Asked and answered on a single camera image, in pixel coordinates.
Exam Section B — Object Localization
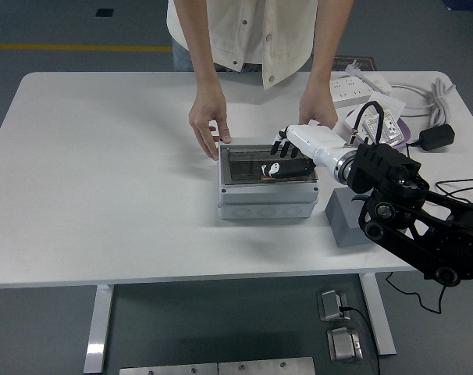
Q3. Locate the purple oval tray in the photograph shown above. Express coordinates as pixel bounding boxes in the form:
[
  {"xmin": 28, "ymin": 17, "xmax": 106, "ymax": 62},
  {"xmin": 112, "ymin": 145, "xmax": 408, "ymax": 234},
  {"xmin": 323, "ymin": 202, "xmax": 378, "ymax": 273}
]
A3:
[{"xmin": 343, "ymin": 109, "xmax": 412, "ymax": 148}]

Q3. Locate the person's right hand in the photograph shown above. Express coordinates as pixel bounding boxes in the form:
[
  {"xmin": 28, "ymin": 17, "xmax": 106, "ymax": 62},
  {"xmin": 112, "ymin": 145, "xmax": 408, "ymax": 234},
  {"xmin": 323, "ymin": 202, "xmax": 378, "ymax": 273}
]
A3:
[{"xmin": 188, "ymin": 83, "xmax": 233, "ymax": 162}]

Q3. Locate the grey metal floor plate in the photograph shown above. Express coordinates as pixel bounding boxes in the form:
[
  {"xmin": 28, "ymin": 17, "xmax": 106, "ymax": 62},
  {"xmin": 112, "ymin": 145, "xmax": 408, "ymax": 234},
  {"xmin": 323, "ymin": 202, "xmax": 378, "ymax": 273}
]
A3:
[
  {"xmin": 119, "ymin": 362, "xmax": 219, "ymax": 375},
  {"xmin": 217, "ymin": 356, "xmax": 316, "ymax": 375}
]

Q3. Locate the metal floor socket box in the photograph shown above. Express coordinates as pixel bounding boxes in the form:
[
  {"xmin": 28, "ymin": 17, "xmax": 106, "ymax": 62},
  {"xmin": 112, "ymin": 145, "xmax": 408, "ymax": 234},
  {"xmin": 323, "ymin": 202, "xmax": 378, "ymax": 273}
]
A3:
[
  {"xmin": 316, "ymin": 287, "xmax": 353, "ymax": 323},
  {"xmin": 326, "ymin": 327, "xmax": 365, "ymax": 363}
]

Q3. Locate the white plain socket panel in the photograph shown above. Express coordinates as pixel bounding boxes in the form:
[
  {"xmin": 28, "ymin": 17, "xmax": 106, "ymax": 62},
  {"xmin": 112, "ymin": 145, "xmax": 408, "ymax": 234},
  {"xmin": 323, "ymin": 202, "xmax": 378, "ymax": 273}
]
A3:
[{"xmin": 344, "ymin": 111, "xmax": 372, "ymax": 141}]

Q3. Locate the transparent hinged box lid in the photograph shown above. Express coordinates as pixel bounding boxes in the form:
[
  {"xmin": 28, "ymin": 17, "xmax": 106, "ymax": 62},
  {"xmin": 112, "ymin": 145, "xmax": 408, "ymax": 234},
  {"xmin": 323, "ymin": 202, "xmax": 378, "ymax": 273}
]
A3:
[{"xmin": 223, "ymin": 143, "xmax": 319, "ymax": 185}]

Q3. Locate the white table leg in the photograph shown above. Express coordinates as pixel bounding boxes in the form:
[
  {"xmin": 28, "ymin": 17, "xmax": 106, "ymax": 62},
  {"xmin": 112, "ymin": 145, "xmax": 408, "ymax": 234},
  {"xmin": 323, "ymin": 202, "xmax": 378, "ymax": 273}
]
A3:
[
  {"xmin": 359, "ymin": 273, "xmax": 397, "ymax": 356},
  {"xmin": 83, "ymin": 284, "xmax": 115, "ymax": 373}
]

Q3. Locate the person's left hand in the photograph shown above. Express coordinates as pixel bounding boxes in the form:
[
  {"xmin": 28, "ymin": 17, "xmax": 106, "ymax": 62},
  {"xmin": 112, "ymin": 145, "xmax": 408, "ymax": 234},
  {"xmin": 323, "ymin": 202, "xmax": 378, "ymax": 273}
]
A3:
[{"xmin": 297, "ymin": 84, "xmax": 340, "ymax": 129}]

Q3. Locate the white power cord with plug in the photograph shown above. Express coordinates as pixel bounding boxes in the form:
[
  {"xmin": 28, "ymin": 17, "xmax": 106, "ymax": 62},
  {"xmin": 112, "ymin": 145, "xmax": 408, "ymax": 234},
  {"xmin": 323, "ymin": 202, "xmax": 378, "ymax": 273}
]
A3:
[{"xmin": 344, "ymin": 63, "xmax": 457, "ymax": 127}]

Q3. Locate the white square socket box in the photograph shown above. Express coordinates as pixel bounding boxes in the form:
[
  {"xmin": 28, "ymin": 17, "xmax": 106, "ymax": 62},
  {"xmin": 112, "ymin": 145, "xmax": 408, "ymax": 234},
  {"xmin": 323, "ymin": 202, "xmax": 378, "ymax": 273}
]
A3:
[{"xmin": 367, "ymin": 93, "xmax": 407, "ymax": 118}]

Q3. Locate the person torso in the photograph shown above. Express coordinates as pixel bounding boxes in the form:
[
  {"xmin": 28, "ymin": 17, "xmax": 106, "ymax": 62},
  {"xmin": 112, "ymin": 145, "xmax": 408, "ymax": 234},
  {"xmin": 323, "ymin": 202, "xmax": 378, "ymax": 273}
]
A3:
[{"xmin": 166, "ymin": 0, "xmax": 320, "ymax": 92}]

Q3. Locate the grey plastic junction box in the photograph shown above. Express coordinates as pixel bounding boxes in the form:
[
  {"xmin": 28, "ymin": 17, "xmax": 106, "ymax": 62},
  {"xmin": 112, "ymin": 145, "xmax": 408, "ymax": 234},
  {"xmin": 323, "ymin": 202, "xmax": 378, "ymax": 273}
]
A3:
[{"xmin": 215, "ymin": 136, "xmax": 321, "ymax": 222}]

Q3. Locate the thin black adapter cable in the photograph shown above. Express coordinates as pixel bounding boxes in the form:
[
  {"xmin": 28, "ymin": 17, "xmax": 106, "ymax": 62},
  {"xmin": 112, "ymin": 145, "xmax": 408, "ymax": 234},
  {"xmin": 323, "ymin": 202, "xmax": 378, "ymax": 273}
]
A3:
[{"xmin": 406, "ymin": 140, "xmax": 473, "ymax": 206}]

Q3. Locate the printed white socket packet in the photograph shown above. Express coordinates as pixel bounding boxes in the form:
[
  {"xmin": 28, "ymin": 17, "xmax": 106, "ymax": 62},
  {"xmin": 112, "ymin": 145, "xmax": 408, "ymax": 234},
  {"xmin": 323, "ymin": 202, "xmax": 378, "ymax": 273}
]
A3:
[{"xmin": 363, "ymin": 111, "xmax": 404, "ymax": 148}]

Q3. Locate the dark floor sign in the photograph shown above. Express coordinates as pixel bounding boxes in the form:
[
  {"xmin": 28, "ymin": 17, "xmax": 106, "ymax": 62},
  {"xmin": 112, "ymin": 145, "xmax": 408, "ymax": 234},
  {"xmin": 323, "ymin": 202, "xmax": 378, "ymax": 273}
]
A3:
[{"xmin": 332, "ymin": 55, "xmax": 377, "ymax": 73}]

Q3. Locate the small white flat box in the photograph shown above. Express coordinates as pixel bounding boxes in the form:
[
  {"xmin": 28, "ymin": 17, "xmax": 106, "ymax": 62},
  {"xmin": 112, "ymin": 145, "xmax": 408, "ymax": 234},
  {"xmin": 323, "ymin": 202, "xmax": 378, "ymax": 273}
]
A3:
[{"xmin": 365, "ymin": 73, "xmax": 393, "ymax": 94}]

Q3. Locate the grey cube battery holder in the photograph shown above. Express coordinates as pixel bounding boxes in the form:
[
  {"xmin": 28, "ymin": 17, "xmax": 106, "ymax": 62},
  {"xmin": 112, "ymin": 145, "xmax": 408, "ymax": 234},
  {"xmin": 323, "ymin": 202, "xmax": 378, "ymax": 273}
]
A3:
[{"xmin": 324, "ymin": 188, "xmax": 379, "ymax": 249}]

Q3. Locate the black power adapter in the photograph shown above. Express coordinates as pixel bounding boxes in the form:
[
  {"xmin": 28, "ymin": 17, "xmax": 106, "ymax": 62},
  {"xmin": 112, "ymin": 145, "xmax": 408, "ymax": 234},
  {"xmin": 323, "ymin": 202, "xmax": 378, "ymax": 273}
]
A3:
[{"xmin": 418, "ymin": 123, "xmax": 456, "ymax": 152}]

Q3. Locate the white power strip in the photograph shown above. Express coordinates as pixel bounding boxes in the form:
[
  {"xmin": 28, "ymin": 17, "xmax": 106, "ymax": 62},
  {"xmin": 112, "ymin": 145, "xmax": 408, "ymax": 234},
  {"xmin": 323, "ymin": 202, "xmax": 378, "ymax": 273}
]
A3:
[{"xmin": 329, "ymin": 76, "xmax": 375, "ymax": 109}]

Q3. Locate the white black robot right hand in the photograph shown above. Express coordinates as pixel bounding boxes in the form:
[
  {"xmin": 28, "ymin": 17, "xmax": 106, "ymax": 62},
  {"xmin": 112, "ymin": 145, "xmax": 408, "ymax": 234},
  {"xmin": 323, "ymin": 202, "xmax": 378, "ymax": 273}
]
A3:
[{"xmin": 258, "ymin": 123, "xmax": 351, "ymax": 180}]

